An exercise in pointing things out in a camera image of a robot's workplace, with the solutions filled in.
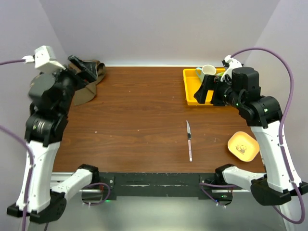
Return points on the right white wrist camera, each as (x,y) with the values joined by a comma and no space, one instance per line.
(229,63)

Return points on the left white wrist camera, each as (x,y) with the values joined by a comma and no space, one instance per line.
(44,60)

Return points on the yellow plastic tray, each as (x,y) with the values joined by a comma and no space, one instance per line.
(192,84)

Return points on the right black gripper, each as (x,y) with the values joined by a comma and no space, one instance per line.
(210,82)

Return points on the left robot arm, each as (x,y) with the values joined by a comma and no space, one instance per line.
(43,136)

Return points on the brown cloth napkin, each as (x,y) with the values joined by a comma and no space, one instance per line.
(89,84)

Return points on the yellow panda bowl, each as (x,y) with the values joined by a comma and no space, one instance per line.
(243,146)

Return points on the pale green mug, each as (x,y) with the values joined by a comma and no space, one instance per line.
(205,70)

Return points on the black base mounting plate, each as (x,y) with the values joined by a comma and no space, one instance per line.
(150,185)

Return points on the knife with pink handle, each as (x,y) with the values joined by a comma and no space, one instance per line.
(189,141)

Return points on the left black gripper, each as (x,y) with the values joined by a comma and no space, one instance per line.
(83,76)

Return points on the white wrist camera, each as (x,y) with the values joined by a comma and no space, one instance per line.
(44,60)
(229,63)

